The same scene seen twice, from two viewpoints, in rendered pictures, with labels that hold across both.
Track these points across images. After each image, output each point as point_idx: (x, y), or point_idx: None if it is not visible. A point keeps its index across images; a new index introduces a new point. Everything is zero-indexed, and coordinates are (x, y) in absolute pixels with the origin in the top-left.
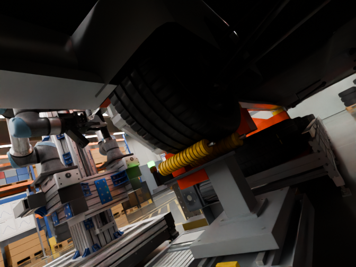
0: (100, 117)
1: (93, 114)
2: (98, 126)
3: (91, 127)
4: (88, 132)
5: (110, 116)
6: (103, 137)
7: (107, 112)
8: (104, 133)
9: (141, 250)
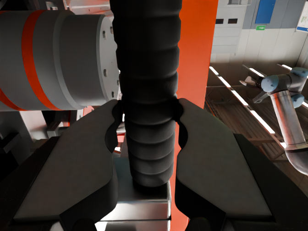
0: (130, 163)
1: (157, 205)
2: (93, 132)
3: (87, 191)
4: (236, 170)
5: (298, 123)
6: (150, 9)
7: (294, 133)
8: (129, 50)
9: None
